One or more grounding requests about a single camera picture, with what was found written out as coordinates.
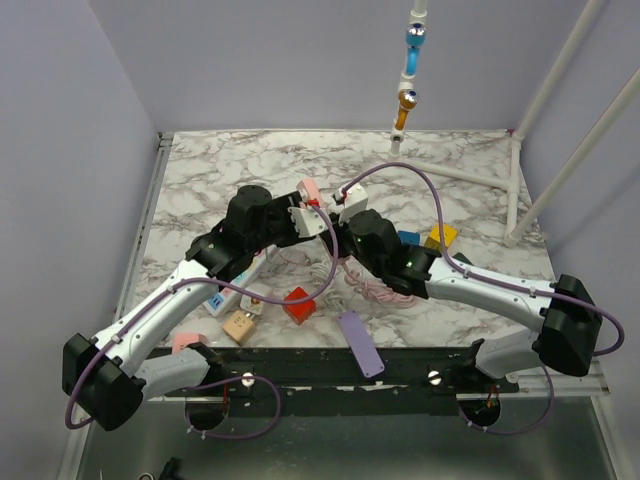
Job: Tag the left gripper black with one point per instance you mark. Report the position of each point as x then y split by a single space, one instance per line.
281 206

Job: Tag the pink power strip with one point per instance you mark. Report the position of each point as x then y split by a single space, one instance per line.
312 196

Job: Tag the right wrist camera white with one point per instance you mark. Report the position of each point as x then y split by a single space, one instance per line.
353 200

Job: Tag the blue orange pipe stand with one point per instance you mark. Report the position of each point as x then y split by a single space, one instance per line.
407 96

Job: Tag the yellow cube socket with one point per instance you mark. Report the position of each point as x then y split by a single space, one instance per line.
441 237

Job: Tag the blue cube socket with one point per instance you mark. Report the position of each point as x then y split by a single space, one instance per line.
409 238

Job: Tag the white power strip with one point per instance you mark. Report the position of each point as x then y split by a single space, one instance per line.
227 298

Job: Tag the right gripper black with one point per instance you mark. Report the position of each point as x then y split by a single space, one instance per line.
337 232

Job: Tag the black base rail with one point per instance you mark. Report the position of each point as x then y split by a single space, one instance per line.
328 382

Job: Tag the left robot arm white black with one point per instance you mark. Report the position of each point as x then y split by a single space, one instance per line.
101 374

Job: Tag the dark green cube socket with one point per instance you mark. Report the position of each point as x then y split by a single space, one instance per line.
461 260

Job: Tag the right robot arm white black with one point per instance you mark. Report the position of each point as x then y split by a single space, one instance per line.
559 324

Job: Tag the beige cube socket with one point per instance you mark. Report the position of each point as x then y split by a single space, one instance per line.
239 327

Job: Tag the purple USB power strip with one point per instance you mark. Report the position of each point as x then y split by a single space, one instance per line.
361 344

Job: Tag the white PVC pipe frame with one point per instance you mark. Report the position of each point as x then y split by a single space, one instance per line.
580 135

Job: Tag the white tiger cube socket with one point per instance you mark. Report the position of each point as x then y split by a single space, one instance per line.
251 305

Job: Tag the pink cube socket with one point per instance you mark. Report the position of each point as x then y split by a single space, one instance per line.
184 339

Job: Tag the red cube socket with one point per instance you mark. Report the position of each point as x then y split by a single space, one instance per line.
299 312

